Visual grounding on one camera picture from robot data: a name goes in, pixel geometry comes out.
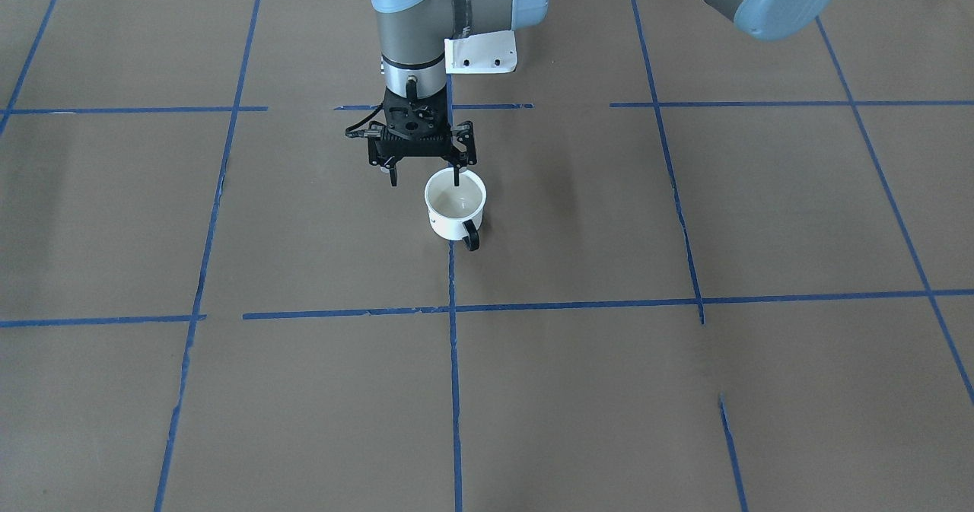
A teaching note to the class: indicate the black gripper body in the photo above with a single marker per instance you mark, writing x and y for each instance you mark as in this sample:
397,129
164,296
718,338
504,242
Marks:
465,136

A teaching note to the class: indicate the white smiley mug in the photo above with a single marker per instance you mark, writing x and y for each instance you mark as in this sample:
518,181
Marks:
456,213

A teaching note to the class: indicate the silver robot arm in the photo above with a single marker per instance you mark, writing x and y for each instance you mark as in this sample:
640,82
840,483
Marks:
413,38

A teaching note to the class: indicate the brown paper table cover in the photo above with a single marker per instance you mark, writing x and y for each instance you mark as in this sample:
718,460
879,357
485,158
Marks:
716,274

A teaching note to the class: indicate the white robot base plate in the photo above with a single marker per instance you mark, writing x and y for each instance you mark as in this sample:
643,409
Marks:
483,54

